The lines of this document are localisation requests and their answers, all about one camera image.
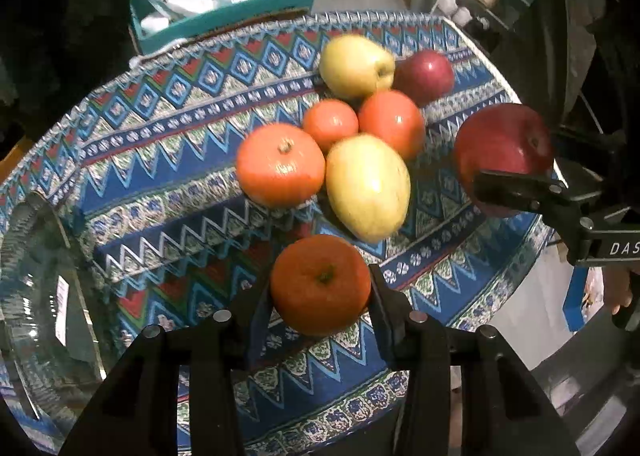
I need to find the dark red apple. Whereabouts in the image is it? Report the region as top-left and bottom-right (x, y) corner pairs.
(454, 103), (553, 218)

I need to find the round orange fruit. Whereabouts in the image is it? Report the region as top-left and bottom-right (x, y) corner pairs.
(358, 89), (426, 161)

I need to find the green yellow mango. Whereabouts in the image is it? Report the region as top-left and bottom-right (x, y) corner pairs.
(326, 133), (411, 244)

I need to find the small orange tangerine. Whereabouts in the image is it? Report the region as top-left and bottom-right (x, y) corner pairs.
(303, 99), (359, 154)

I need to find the yellow apple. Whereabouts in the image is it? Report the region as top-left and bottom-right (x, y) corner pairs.
(319, 34), (396, 100)

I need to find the large orange with stem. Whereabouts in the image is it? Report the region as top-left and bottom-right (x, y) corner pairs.
(235, 123), (326, 209)

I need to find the person's right hand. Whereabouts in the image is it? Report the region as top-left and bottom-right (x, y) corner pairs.
(602, 265), (632, 315)

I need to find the dark glass bowl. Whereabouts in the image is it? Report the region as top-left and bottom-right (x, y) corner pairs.
(1, 193), (117, 436)

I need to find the blue patterned tablecloth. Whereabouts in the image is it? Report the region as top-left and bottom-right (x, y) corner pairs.
(1, 11), (550, 453)

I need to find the teal plastic bin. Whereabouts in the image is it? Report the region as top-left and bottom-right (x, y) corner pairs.
(130, 0), (314, 54)

